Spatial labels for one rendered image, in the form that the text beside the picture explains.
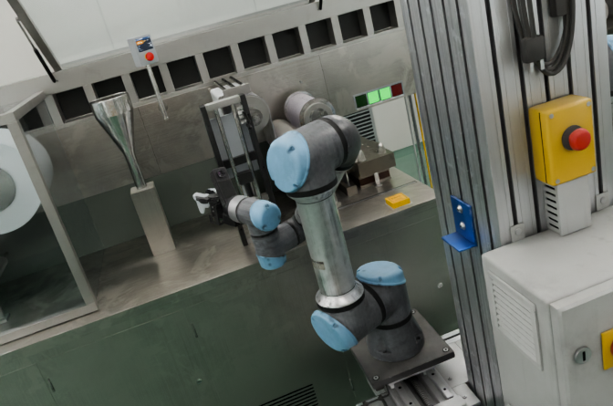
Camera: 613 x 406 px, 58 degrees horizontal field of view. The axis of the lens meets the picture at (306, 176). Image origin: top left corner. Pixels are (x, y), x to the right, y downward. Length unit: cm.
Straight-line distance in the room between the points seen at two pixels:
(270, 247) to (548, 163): 76
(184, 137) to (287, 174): 130
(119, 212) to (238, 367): 84
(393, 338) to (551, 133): 70
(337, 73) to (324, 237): 139
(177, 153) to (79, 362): 90
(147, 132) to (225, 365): 99
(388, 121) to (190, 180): 308
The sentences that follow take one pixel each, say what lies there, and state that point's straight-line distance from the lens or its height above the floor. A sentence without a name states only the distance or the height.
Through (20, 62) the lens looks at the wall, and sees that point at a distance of 476.
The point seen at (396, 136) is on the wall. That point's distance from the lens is 529.
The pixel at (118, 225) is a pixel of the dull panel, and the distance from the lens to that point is 249.
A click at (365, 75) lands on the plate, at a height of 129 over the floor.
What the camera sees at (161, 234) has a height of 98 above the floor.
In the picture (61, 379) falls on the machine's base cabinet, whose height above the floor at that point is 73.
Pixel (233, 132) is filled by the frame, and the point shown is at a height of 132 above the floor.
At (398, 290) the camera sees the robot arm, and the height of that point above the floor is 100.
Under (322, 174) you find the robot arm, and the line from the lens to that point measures 114.
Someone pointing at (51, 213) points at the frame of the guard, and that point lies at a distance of 190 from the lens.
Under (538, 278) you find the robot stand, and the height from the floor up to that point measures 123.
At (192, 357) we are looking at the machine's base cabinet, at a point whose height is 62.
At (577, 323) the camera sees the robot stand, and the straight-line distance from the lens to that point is 92.
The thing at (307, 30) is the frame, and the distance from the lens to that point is 252.
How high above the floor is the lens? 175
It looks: 19 degrees down
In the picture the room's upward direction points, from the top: 15 degrees counter-clockwise
